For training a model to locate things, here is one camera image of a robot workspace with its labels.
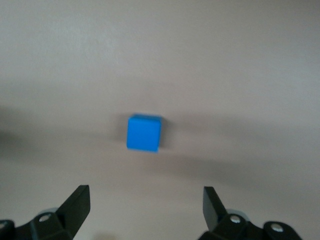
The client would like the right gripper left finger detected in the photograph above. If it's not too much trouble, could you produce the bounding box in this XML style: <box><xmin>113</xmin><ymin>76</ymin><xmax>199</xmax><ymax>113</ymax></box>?
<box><xmin>0</xmin><ymin>184</ymin><xmax>91</xmax><ymax>240</ymax></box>

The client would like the blue cube block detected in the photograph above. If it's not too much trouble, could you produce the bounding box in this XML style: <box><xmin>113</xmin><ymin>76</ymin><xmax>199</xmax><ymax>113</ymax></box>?
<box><xmin>125</xmin><ymin>113</ymin><xmax>163</xmax><ymax>154</ymax></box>

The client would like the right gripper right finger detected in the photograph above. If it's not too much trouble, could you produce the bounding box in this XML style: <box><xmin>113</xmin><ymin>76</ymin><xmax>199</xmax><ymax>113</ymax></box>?
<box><xmin>197</xmin><ymin>186</ymin><xmax>304</xmax><ymax>240</ymax></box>

